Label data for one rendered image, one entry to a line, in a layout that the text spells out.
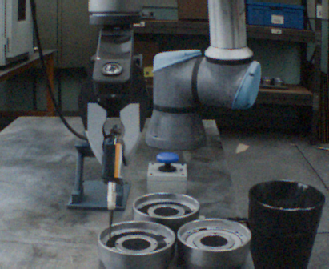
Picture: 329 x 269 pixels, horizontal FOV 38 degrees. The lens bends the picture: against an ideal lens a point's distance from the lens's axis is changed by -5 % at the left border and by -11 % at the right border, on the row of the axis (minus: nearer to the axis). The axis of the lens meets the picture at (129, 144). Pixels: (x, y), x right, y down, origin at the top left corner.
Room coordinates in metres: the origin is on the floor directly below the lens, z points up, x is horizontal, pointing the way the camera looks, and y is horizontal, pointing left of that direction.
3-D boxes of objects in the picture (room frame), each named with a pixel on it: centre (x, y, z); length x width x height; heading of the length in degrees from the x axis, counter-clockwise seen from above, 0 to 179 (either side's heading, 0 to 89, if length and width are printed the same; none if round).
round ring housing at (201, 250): (0.62, -0.12, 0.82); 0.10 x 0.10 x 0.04
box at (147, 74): (4.35, -0.07, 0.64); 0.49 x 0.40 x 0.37; 90
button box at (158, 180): (0.89, -0.07, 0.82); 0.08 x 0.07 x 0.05; 175
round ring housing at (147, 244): (0.62, -0.01, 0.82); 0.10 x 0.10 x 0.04
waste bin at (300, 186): (1.79, -0.63, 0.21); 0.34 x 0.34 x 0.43
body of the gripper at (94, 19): (0.72, 0.02, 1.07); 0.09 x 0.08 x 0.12; 175
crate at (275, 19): (4.26, -1.26, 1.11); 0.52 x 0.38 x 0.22; 85
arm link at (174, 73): (1.23, -0.12, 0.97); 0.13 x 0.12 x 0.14; 61
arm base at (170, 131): (1.23, -0.12, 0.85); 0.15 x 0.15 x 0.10
